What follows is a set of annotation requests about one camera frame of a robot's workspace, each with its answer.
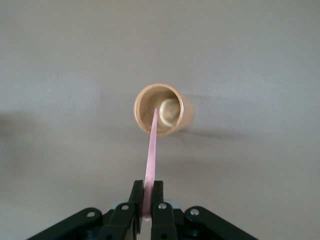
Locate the orange plastic cup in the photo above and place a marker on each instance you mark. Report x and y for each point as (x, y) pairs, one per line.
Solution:
(150, 100)

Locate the pink chopstick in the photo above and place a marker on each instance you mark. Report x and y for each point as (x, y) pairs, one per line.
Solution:
(151, 160)

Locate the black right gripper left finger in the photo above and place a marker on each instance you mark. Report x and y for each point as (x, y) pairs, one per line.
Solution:
(125, 217)

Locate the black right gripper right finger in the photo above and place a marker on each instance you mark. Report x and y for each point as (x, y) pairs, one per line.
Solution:
(161, 215)

